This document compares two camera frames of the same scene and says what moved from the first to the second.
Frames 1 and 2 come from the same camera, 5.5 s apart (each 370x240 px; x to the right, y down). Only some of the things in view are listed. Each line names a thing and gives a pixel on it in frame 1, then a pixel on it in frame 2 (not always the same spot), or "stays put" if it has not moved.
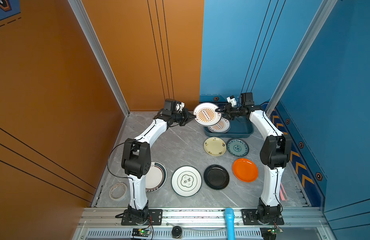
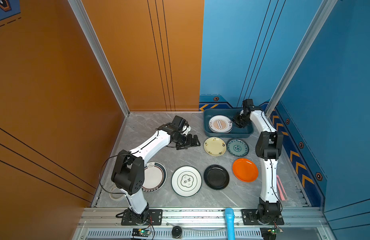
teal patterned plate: (237, 147) stays put
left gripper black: (186, 114) → (194, 140)
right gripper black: (227, 109) → (235, 120)
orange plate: (245, 170) stays put
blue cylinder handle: (230, 219) stays put
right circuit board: (275, 231) stays put
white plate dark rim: (156, 178) stays put
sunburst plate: (206, 115) → (220, 124)
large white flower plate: (186, 181) stays put
